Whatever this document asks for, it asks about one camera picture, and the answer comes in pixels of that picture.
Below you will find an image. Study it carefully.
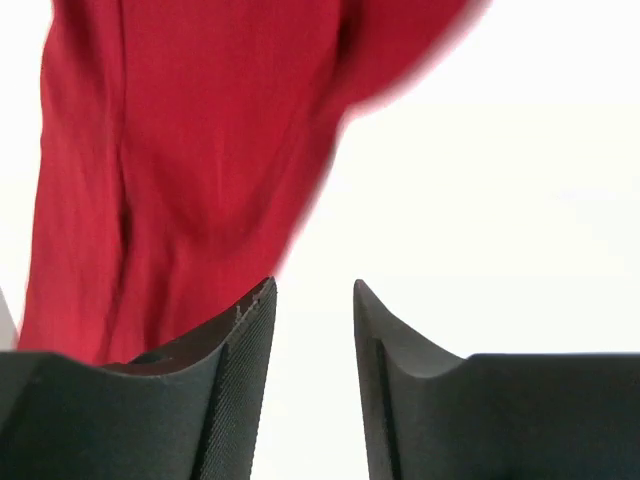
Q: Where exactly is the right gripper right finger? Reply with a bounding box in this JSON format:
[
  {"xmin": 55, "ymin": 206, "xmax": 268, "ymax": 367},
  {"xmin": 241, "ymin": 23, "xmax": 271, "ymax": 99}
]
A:
[{"xmin": 353, "ymin": 281, "xmax": 639, "ymax": 480}]

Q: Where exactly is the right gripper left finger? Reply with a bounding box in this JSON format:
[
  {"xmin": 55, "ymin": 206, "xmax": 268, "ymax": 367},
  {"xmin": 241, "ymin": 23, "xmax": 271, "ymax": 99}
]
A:
[{"xmin": 1, "ymin": 278, "xmax": 277, "ymax": 480}]

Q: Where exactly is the red t-shirt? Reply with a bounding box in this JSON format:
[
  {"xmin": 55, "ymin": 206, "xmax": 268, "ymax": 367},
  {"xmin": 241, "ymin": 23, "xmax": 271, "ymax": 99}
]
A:
[{"xmin": 17, "ymin": 0, "xmax": 482, "ymax": 364}]

